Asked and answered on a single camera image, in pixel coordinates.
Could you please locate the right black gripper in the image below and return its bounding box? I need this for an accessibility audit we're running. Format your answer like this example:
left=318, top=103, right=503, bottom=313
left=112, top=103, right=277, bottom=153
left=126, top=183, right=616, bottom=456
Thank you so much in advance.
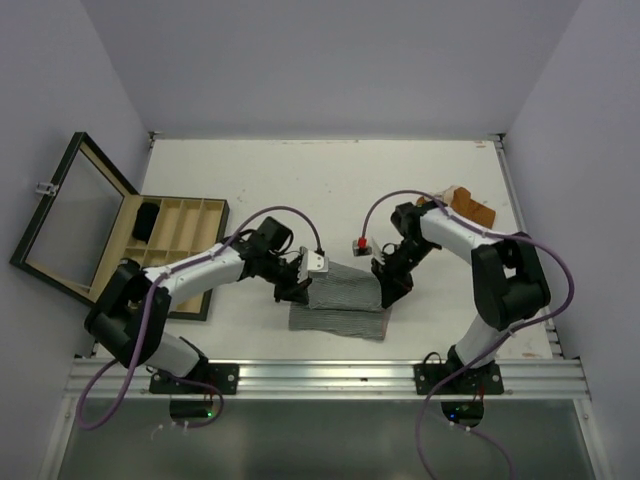
left=371, top=238, right=437, bottom=306

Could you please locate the grey striped underwear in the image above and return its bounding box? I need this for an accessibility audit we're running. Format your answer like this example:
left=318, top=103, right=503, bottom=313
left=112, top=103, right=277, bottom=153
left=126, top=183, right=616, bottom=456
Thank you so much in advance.
left=288, top=262, right=391, bottom=342

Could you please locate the black underwear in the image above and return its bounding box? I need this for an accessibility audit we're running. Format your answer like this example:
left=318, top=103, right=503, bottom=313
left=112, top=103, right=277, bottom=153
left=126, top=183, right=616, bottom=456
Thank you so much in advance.
left=132, top=201, right=160, bottom=243

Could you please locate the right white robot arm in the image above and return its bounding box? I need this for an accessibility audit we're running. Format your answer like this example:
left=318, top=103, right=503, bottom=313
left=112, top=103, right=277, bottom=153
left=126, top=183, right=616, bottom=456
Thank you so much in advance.
left=368, top=201, right=551, bottom=393

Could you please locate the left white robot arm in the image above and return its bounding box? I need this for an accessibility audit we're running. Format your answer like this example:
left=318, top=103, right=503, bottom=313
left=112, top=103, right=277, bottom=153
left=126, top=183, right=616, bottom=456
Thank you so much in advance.
left=85, top=217, right=311, bottom=393

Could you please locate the orange underwear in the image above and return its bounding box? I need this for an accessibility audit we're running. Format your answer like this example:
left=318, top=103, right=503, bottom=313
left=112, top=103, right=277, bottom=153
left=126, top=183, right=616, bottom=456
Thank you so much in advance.
left=433, top=185, right=496, bottom=229

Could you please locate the wooden compartment organizer box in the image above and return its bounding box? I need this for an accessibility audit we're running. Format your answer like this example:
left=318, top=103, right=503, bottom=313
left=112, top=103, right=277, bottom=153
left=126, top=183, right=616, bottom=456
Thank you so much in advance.
left=88, top=195, right=229, bottom=302

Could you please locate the glass box lid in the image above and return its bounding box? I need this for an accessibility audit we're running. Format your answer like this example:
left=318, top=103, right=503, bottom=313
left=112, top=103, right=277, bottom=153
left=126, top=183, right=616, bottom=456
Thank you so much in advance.
left=10, top=132, right=140, bottom=306

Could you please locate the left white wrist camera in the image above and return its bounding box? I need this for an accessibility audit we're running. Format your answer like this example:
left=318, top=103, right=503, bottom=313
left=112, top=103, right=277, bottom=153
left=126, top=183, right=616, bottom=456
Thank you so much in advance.
left=298, top=247, right=329, bottom=281

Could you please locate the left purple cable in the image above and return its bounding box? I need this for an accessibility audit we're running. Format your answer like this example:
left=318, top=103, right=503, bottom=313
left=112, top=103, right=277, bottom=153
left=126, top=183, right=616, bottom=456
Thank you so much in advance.
left=74, top=205, right=324, bottom=431

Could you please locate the purple cable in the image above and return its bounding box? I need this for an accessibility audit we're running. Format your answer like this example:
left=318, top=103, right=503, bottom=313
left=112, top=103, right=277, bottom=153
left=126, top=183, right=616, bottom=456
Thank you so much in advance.
left=74, top=205, right=324, bottom=431
left=360, top=188, right=575, bottom=480

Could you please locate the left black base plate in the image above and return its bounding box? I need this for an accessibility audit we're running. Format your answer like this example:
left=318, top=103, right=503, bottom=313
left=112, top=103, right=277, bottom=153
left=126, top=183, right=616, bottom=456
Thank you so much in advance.
left=149, top=362, right=240, bottom=395

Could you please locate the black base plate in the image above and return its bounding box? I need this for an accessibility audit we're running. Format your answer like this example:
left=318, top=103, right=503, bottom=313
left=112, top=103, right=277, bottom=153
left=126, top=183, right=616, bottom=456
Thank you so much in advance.
left=413, top=352, right=505, bottom=396
left=149, top=362, right=240, bottom=395

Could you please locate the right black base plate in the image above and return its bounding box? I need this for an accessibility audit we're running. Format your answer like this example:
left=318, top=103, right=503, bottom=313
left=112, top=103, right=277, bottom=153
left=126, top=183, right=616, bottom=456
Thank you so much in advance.
left=413, top=352, right=505, bottom=396

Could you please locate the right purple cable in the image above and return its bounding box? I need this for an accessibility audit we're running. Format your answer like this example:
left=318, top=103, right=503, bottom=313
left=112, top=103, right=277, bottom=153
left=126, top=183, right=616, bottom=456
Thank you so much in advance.
left=360, top=188, right=575, bottom=480

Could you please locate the aluminium mounting rail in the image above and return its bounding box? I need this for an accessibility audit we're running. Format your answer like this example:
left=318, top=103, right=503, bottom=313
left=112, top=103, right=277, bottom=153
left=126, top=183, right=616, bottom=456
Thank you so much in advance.
left=64, top=358, right=586, bottom=401

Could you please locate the white wall latch clip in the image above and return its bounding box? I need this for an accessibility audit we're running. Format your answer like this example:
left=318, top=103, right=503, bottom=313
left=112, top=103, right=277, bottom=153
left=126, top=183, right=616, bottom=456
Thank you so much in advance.
left=35, top=182, right=59, bottom=197

